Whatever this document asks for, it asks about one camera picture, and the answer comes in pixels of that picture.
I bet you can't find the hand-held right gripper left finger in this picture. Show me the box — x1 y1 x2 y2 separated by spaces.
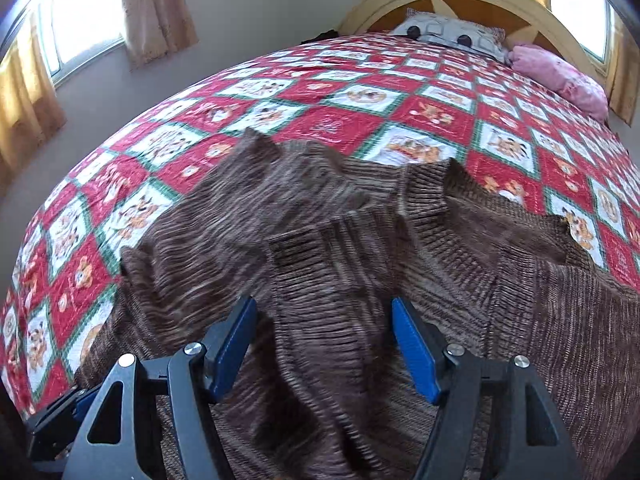
65 297 259 480

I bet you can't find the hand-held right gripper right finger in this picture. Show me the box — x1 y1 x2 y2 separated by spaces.
392 297 584 480

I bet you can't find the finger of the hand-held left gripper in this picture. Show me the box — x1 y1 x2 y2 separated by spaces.
26 388 101 457

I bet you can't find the brown knitted sweater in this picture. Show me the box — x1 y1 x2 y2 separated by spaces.
75 127 640 480

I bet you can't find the red checkered printed bedspread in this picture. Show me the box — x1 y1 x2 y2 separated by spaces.
0 30 640 423

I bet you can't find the pink pillow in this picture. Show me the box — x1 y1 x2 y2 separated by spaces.
507 43 609 122

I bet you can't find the yellow curtain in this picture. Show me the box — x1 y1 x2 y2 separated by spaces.
604 7 640 128
120 0 199 72
0 52 67 178

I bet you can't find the grey white patterned pillow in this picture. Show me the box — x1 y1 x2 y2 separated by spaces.
389 7 512 65

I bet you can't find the bright window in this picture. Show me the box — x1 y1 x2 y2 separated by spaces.
546 0 617 63
27 0 127 88

